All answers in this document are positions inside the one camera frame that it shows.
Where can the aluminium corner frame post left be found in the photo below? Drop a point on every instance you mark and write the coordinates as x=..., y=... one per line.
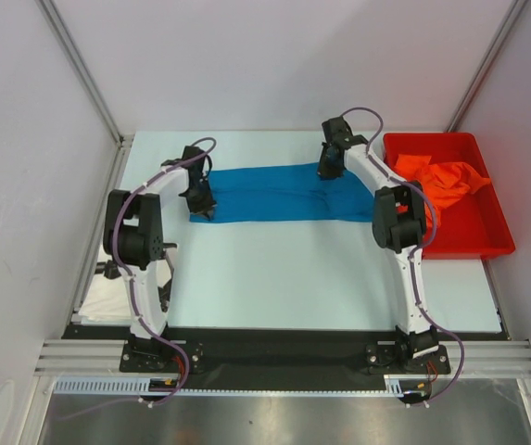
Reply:
x=73, y=54

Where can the red plastic bin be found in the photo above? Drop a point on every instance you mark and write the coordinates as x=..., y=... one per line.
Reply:
x=473, y=228

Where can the white slotted cable duct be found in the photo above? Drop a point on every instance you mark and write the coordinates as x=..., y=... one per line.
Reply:
x=161, y=386

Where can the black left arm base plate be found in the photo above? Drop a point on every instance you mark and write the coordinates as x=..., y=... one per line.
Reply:
x=150, y=356

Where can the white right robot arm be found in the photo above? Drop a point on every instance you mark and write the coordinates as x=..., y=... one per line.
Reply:
x=399, y=226

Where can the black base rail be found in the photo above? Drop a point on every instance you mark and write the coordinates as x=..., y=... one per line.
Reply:
x=281, y=359

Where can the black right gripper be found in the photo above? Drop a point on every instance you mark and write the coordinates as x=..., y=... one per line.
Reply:
x=322, y=171

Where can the white cloth pile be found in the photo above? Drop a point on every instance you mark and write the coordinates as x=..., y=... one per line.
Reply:
x=106, y=301

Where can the orange t shirt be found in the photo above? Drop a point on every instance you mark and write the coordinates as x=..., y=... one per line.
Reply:
x=444, y=183

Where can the aluminium corner frame post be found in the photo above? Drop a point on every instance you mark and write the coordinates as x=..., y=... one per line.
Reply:
x=73, y=54
x=487, y=63

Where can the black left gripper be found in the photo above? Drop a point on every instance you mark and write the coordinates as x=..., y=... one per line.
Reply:
x=205, y=208

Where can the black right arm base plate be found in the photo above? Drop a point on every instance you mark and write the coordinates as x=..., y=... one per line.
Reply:
x=387, y=358

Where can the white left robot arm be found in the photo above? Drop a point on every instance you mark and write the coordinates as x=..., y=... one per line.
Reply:
x=133, y=229

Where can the aluminium corner frame post right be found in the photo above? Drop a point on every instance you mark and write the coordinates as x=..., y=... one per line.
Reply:
x=487, y=63

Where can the aluminium front frame rail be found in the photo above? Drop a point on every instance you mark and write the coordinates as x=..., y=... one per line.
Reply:
x=483, y=359

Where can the blue t shirt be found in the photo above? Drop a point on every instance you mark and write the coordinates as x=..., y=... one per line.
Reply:
x=292, y=193

